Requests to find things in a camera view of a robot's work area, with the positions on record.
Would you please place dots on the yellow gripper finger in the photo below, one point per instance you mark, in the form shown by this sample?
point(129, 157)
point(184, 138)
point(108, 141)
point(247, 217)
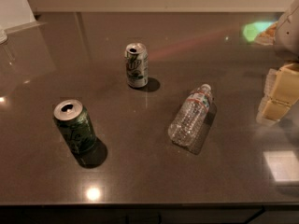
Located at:
point(270, 81)
point(283, 96)

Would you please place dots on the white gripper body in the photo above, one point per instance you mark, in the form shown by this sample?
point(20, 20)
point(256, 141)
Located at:
point(289, 36)

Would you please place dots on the dark green soda can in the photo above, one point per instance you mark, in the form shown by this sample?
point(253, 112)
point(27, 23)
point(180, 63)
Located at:
point(73, 121)

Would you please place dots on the clear plastic water bottle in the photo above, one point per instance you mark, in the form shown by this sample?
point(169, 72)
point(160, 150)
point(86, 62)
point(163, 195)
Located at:
point(184, 129)

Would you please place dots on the white 7up soda can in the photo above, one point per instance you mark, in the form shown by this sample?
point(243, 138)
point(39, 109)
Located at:
point(137, 63)

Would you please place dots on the white object at left edge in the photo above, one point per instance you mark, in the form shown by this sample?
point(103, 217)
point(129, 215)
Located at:
point(3, 35)

